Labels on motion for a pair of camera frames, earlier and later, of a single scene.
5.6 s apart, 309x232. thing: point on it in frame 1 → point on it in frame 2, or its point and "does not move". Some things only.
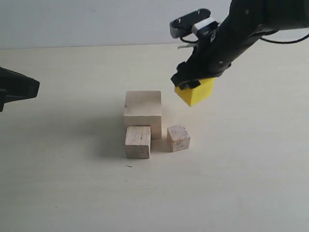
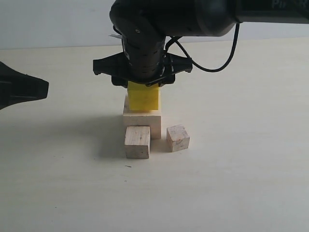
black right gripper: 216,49 → 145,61
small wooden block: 178,137 does not move
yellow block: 192,95 → 143,97
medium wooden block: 137,141 does not move
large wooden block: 144,108 does not move
